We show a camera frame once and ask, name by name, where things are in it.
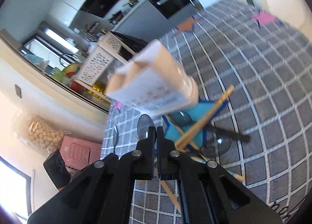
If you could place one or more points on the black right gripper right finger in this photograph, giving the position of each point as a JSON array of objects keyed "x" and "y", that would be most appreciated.
[{"x": 174, "y": 165}]

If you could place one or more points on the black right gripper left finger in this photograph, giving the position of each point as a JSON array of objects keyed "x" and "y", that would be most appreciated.
[{"x": 136, "y": 165}]

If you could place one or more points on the wooden chopstick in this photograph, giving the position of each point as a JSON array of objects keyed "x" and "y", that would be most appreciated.
[
  {"x": 194, "y": 146},
  {"x": 198, "y": 126}
]

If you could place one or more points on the dark transparent spoon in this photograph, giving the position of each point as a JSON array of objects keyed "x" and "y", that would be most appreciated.
[{"x": 216, "y": 147}]

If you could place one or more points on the white plastic utensil holder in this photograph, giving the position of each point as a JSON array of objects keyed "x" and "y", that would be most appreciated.
[{"x": 153, "y": 83}]

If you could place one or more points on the kitchen faucet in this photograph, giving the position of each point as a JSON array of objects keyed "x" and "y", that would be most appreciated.
[{"x": 66, "y": 59}]

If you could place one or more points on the pink plastic stool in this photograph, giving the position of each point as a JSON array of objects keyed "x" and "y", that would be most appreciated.
[{"x": 78, "y": 153}]

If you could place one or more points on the bag of round nuts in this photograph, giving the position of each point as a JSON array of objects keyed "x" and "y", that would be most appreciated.
[{"x": 44, "y": 137}]

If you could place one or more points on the grey checked tablecloth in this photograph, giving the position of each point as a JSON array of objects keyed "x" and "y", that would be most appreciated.
[{"x": 268, "y": 62}]

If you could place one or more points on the white perforated storage rack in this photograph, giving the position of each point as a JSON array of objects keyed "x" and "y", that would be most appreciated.
[{"x": 107, "y": 50}]

